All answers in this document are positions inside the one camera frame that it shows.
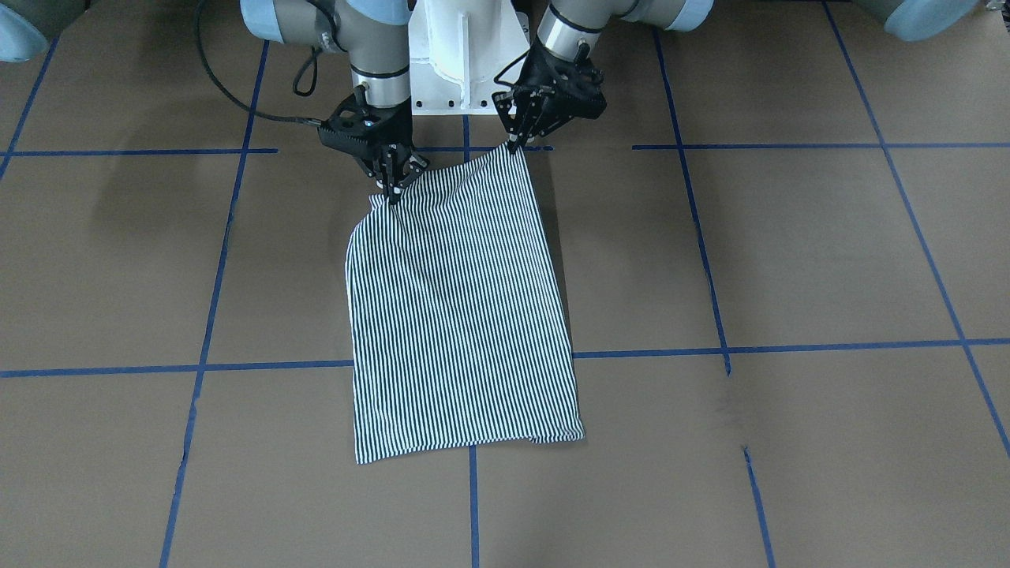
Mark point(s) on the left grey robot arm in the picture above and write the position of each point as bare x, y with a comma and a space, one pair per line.
567, 25

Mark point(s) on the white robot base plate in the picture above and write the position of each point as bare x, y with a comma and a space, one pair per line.
462, 53

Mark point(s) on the navy white striped polo shirt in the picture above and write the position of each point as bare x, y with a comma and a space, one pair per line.
458, 331

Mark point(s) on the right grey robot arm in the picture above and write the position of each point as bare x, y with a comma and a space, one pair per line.
372, 34

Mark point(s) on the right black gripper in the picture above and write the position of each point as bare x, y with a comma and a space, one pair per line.
397, 125

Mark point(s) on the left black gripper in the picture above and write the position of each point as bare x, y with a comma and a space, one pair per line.
550, 72

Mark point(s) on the brown paper table cover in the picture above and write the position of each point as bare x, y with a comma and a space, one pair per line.
784, 250

